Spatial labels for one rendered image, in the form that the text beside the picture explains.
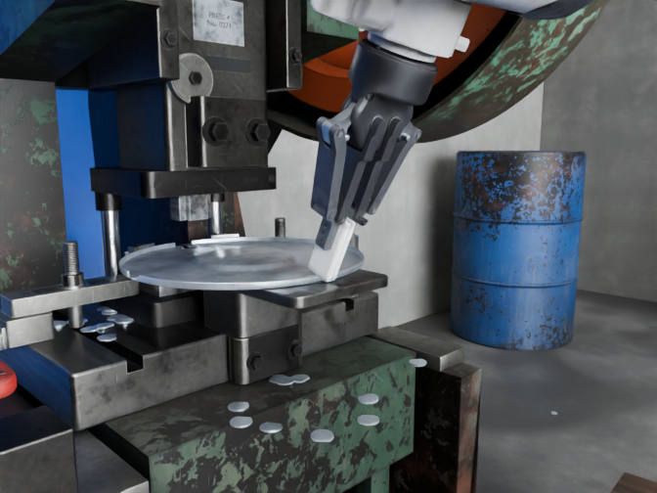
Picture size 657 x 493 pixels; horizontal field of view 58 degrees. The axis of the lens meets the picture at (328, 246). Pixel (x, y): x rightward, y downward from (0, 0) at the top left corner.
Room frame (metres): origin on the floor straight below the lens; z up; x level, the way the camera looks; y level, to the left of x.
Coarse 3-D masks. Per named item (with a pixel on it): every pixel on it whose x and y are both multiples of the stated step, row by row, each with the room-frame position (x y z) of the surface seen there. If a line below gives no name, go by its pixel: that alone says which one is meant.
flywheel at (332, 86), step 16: (480, 16) 0.87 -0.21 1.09; (496, 16) 0.85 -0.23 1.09; (512, 16) 0.85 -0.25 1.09; (368, 32) 1.06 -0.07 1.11; (464, 32) 0.88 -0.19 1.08; (480, 32) 0.87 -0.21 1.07; (496, 32) 0.86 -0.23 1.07; (352, 48) 1.09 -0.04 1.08; (480, 48) 0.88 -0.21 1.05; (304, 64) 1.13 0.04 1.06; (320, 64) 1.13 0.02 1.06; (336, 64) 1.12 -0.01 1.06; (448, 64) 0.90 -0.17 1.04; (464, 64) 0.89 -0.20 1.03; (480, 64) 0.91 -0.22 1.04; (304, 80) 1.13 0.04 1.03; (320, 80) 1.10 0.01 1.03; (336, 80) 1.07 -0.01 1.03; (448, 80) 0.92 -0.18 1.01; (464, 80) 0.94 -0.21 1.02; (304, 96) 1.13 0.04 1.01; (320, 96) 1.10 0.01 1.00; (336, 96) 1.07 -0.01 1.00; (432, 96) 0.96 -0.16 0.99; (336, 112) 1.07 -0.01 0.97; (416, 112) 1.06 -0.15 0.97
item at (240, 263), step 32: (128, 256) 0.72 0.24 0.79; (160, 256) 0.74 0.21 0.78; (192, 256) 0.74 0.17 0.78; (224, 256) 0.70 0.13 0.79; (256, 256) 0.70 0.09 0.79; (288, 256) 0.70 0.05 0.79; (352, 256) 0.74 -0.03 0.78; (192, 288) 0.57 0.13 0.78; (224, 288) 0.57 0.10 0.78; (256, 288) 0.57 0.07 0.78
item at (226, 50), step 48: (192, 0) 0.72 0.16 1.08; (240, 0) 0.77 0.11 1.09; (192, 48) 0.72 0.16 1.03; (240, 48) 0.76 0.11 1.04; (144, 96) 0.73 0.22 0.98; (192, 96) 0.70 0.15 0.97; (240, 96) 0.76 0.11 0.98; (144, 144) 0.73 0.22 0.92; (192, 144) 0.70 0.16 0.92; (240, 144) 0.72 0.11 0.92
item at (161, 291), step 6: (186, 246) 0.82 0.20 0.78; (126, 252) 0.78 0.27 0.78; (144, 288) 0.74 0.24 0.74; (150, 288) 0.73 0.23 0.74; (156, 288) 0.72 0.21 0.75; (162, 288) 0.72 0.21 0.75; (168, 288) 0.72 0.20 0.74; (174, 288) 0.73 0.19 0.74; (156, 294) 0.72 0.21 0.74; (162, 294) 0.72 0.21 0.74; (168, 294) 0.72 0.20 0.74
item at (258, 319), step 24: (288, 288) 0.58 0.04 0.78; (312, 288) 0.58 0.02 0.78; (336, 288) 0.58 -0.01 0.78; (360, 288) 0.60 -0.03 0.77; (216, 312) 0.67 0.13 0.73; (240, 312) 0.65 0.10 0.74; (264, 312) 0.67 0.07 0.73; (288, 312) 0.69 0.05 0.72; (240, 336) 0.65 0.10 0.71; (264, 336) 0.66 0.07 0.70; (288, 336) 0.69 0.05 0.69; (240, 360) 0.65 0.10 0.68; (264, 360) 0.66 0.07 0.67; (288, 360) 0.69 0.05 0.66
